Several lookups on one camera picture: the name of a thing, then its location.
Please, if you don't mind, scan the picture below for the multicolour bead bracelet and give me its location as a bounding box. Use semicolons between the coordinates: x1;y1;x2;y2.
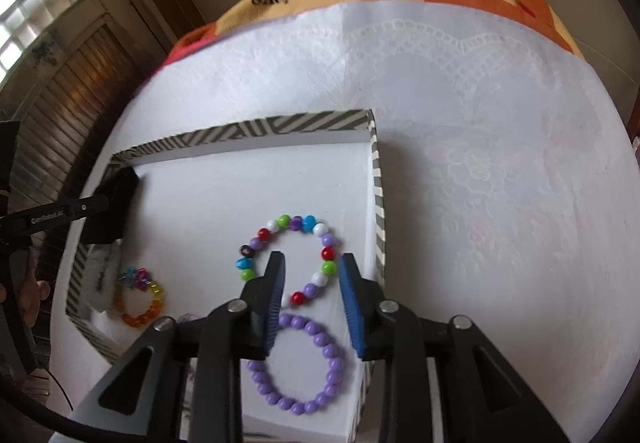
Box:
235;213;340;308

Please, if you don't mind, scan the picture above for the wooden louvered door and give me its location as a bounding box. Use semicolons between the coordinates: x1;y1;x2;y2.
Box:
8;22;143;212

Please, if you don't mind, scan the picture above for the purple bead bracelet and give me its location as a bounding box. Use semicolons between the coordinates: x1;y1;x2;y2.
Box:
246;313;346;416

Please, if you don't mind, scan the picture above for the black velvet hair clip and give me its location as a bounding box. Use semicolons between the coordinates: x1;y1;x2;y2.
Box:
80;167;140;245

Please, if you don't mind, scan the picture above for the striped white tray box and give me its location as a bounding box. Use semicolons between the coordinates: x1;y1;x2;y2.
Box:
65;110;386;442

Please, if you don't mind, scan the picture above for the white fluffy scrunchie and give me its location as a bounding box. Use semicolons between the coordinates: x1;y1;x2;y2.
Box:
80;241;122;313

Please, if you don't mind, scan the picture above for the white lace tablecloth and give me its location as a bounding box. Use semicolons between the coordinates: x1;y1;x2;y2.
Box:
48;0;640;443

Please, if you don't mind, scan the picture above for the orange rainbow crystal bracelet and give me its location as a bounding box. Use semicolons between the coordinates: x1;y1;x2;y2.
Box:
113;265;166;329

